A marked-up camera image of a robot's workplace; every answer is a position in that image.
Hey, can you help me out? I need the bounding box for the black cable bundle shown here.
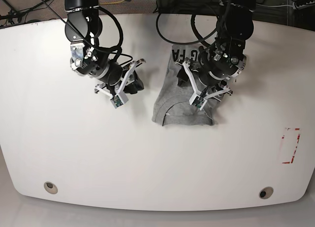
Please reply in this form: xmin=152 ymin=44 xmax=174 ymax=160
xmin=154 ymin=0 xmax=222 ymax=15

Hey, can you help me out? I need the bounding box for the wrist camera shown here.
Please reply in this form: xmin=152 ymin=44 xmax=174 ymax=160
xmin=110 ymin=93 xmax=128 ymax=108
xmin=189 ymin=94 xmax=207 ymax=110

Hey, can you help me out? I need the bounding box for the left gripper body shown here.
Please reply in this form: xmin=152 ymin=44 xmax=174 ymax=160
xmin=178 ymin=38 xmax=247 ymax=101

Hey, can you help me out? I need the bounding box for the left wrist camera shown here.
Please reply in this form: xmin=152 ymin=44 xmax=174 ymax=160
xmin=189 ymin=94 xmax=207 ymax=110

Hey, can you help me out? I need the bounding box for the right table grommet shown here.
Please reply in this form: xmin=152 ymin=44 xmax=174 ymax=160
xmin=259 ymin=187 xmax=274 ymax=199

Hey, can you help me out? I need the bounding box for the red tape rectangle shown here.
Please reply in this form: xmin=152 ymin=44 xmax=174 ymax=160
xmin=279 ymin=128 xmax=301 ymax=164

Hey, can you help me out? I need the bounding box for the grey T-shirt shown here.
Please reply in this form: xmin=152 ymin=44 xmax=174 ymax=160
xmin=152 ymin=44 xmax=220 ymax=126

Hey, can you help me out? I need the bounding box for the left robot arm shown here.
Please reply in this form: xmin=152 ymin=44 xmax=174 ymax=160
xmin=177 ymin=0 xmax=254 ymax=109

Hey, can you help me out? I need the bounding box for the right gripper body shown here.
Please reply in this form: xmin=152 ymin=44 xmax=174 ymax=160
xmin=70 ymin=41 xmax=146 ymax=99

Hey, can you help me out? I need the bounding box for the table grommet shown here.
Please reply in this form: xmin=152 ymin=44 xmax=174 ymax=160
xmin=259 ymin=187 xmax=274 ymax=199
xmin=44 ymin=182 xmax=58 ymax=195

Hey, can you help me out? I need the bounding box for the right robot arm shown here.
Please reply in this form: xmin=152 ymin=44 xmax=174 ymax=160
xmin=64 ymin=0 xmax=145 ymax=108

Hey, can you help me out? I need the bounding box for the left table grommet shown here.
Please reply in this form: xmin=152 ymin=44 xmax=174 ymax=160
xmin=44 ymin=182 xmax=58 ymax=195

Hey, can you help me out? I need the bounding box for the yellow cable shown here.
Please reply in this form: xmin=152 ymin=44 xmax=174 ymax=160
xmin=100 ymin=0 xmax=125 ymax=6

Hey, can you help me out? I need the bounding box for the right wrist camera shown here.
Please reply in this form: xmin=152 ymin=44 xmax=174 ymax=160
xmin=110 ymin=93 xmax=128 ymax=108

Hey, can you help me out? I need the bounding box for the white power strip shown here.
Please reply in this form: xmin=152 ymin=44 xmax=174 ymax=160
xmin=292 ymin=0 xmax=315 ymax=10

